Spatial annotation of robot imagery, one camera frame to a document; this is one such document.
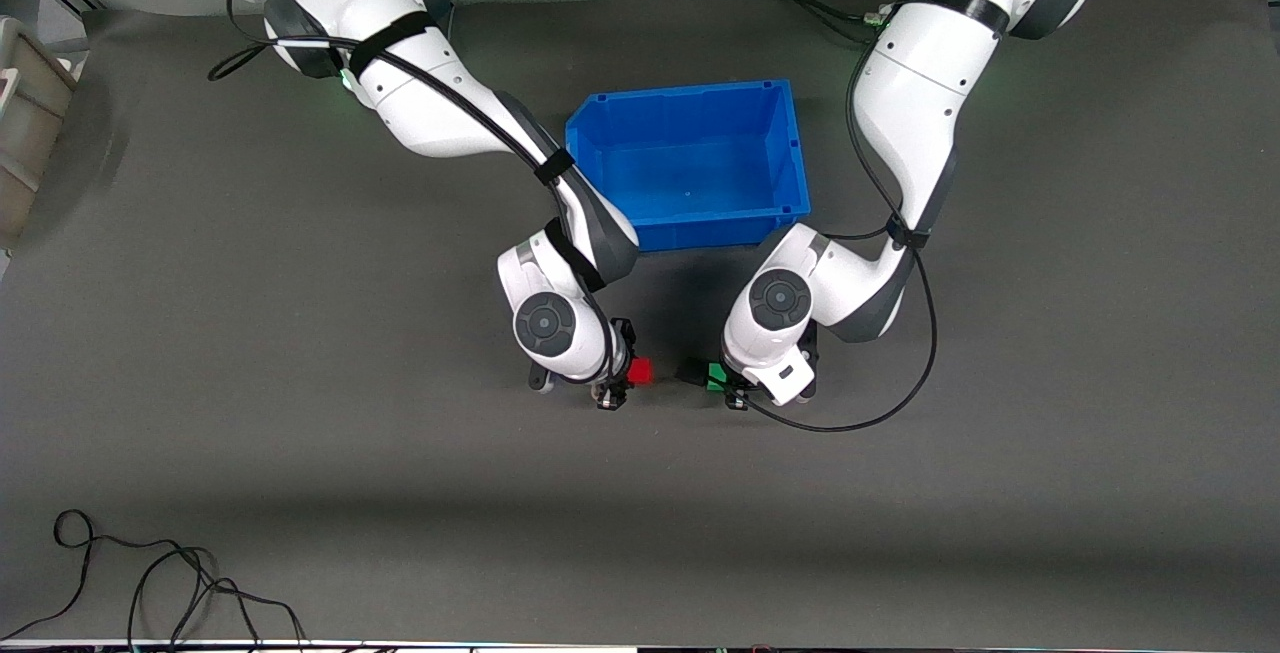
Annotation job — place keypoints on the red cube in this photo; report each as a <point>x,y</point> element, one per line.
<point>640,371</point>

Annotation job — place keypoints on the green cube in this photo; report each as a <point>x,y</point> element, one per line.
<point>716,379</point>

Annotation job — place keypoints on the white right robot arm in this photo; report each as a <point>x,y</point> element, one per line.
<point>430,103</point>

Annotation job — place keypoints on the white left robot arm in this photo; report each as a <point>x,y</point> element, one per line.
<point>920,83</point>

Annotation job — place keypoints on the black cube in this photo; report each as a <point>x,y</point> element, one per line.
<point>692,371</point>

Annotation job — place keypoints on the blue plastic storage bin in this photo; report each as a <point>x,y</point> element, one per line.
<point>690,163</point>

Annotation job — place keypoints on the beige plastic box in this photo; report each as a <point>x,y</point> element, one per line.
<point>30,123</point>

